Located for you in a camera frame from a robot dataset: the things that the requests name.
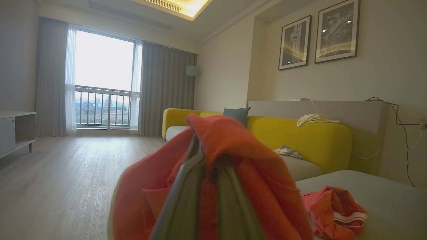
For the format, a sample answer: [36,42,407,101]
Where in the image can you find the balcony railing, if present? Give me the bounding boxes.
[75,85,132,127]

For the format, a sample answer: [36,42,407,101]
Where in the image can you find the white cable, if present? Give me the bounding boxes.
[351,131,423,160]

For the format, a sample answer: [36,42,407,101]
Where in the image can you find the cream cloth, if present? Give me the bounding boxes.
[297,113,341,128]

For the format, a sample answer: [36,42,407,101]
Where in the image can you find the teal cushion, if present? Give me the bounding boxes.
[223,107,251,128]

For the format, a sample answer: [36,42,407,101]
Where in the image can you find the glass balcony door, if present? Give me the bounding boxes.
[74,28,137,130]

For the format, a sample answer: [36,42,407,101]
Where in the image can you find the grey curtain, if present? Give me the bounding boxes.
[138,41,198,137]
[35,17,69,137]

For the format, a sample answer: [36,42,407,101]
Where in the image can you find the yellow sofa with grey seats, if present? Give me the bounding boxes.
[162,108,427,240]

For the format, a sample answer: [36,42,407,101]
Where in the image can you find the white low cabinet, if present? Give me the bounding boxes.
[0,111,37,159]

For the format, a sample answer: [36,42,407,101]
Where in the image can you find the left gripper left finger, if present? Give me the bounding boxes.
[150,134,205,240]

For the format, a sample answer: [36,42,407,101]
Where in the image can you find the plain red garment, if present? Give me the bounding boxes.
[108,113,314,240]

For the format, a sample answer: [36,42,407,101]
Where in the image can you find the large framed picture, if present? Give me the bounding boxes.
[314,0,361,64]

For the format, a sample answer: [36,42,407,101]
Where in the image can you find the floor lamp green shade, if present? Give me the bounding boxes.
[185,65,201,111]

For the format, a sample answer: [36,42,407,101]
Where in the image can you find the red shorts with white stripes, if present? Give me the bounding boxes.
[302,186,369,240]

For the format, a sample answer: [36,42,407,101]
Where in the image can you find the grey patterned cloth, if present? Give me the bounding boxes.
[273,145,304,160]

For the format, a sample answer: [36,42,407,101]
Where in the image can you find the small framed picture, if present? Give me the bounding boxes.
[278,15,313,71]

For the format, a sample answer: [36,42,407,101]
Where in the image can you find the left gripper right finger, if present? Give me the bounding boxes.
[213,163,266,240]

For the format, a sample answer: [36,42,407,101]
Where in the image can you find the black wall cable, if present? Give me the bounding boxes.
[366,96,427,187]

